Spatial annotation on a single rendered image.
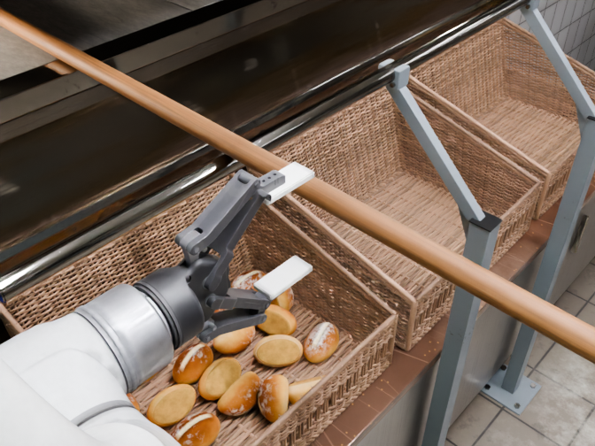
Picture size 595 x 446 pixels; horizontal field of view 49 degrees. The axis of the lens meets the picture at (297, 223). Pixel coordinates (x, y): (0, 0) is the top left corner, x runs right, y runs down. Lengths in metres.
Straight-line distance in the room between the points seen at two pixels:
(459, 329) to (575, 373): 0.98
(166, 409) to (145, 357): 0.67
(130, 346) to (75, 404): 0.08
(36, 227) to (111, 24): 0.40
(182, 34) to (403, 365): 0.79
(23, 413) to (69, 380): 0.17
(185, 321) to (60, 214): 0.63
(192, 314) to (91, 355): 0.10
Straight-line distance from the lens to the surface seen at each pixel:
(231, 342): 1.35
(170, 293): 0.62
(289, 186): 0.67
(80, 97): 1.17
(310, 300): 1.45
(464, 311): 1.29
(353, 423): 1.30
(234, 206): 0.62
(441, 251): 0.70
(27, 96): 1.13
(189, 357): 1.33
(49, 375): 0.56
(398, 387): 1.36
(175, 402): 1.27
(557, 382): 2.23
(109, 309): 0.60
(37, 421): 0.39
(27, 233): 1.20
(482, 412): 2.09
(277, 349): 1.33
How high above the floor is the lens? 1.66
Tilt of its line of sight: 39 degrees down
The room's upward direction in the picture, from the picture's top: straight up
